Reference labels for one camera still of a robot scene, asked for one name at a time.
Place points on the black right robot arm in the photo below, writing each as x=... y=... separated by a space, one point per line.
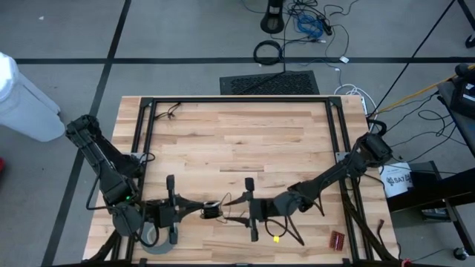
x=334 y=174

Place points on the black electronic device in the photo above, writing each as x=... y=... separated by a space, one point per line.
x=467 y=100

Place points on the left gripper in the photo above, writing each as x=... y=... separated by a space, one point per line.
x=161 y=213

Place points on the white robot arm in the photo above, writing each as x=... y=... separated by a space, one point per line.
x=26 y=107

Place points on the black aluminium table frame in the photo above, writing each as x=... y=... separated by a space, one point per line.
x=241 y=99

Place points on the black equipment cart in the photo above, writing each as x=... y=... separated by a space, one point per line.
x=426 y=193

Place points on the grey duct tape roll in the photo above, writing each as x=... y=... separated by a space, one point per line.
x=159 y=250

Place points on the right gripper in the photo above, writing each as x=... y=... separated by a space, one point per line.
x=263 y=209

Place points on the black caster wheel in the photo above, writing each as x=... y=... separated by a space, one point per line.
x=461 y=253

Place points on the black power strip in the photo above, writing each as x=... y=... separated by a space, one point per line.
x=326 y=26

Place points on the white plug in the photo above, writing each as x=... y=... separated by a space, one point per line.
x=344 y=59

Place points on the black floor mat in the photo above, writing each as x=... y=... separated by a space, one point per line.
x=271 y=83

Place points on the red connector block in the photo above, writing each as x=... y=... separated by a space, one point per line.
x=337 y=241

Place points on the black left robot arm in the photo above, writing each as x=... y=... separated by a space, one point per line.
x=104 y=163

